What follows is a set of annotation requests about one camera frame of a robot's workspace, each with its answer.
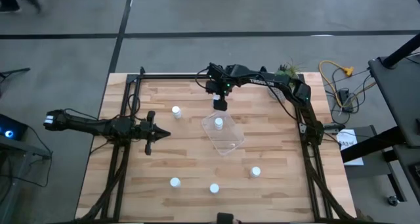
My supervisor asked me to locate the clear plastic basket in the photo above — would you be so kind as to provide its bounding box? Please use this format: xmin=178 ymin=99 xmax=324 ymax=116
xmin=201 ymin=111 xmax=245 ymax=156

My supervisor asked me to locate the yellow extension cord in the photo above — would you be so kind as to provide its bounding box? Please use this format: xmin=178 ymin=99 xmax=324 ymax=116
xmin=318 ymin=59 xmax=356 ymax=108

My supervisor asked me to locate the grey metal cart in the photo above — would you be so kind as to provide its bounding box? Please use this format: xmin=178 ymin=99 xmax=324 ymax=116
xmin=0 ymin=135 xmax=53 ymax=224

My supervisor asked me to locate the dark grey side table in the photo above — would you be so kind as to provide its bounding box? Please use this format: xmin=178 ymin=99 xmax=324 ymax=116
xmin=341 ymin=55 xmax=420 ymax=207

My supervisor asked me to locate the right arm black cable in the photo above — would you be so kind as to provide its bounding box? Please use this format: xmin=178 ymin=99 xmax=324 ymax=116
xmin=194 ymin=66 xmax=211 ymax=91

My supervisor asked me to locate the black tripod leg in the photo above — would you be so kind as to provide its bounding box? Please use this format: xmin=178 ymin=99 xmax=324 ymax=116
xmin=0 ymin=67 xmax=31 ymax=97

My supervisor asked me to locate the white paper sheet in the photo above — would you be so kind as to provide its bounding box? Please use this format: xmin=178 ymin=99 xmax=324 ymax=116
xmin=336 ymin=128 xmax=365 ymax=166

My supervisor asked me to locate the succulent in white patterned pot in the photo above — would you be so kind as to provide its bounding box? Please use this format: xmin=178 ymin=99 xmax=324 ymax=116
xmin=267 ymin=58 xmax=305 ymax=102

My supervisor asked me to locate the black pole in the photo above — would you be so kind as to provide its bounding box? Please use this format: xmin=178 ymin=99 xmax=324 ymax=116
xmin=381 ymin=32 xmax=420 ymax=70

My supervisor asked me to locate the black power strip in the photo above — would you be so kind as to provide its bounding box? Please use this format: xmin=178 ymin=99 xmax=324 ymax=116
xmin=337 ymin=88 xmax=354 ymax=114

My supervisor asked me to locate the black aluminium table frame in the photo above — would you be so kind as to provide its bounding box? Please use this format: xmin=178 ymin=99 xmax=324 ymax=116
xmin=77 ymin=66 xmax=357 ymax=224

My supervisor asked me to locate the black device with blue light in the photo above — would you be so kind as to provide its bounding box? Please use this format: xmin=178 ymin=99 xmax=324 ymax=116
xmin=0 ymin=114 xmax=29 ymax=142

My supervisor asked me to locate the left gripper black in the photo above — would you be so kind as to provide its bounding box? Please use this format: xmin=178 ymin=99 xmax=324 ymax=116
xmin=139 ymin=110 xmax=172 ymax=156

